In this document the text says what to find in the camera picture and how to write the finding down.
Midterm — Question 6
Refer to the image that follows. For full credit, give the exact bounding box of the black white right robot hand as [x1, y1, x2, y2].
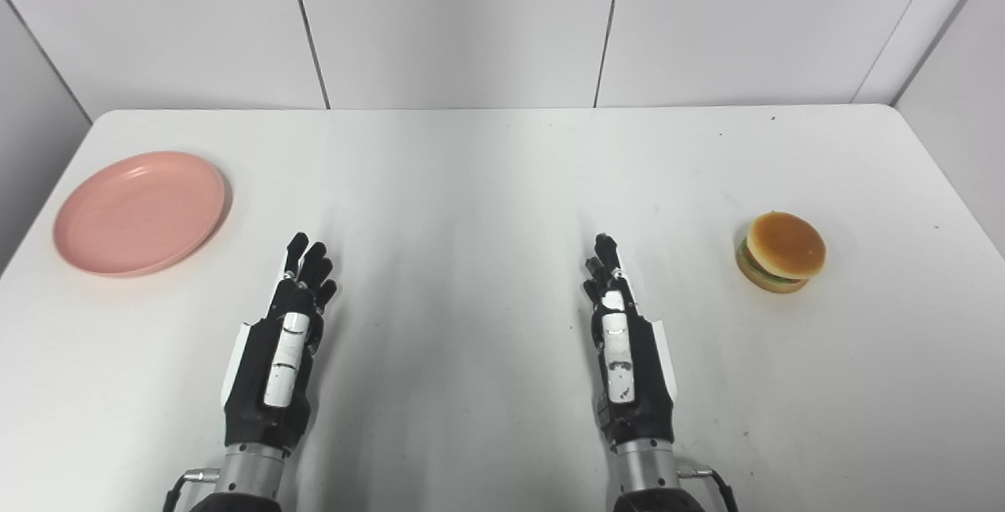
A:
[583, 233, 678, 447]

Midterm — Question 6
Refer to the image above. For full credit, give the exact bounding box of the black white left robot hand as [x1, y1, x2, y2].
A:
[222, 232, 338, 452]

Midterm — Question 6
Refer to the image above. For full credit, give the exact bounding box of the toy hamburger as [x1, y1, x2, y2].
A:
[735, 211, 827, 294]

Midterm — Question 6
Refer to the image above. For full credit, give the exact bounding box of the pink round plate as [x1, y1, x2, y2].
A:
[53, 151, 229, 278]

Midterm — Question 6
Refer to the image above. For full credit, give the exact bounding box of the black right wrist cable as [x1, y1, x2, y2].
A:
[676, 460, 740, 512]

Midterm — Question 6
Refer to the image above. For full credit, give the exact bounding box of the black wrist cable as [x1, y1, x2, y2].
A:
[676, 460, 740, 512]
[163, 468, 221, 512]

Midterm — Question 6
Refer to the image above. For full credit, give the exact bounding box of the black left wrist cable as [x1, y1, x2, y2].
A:
[163, 468, 221, 512]

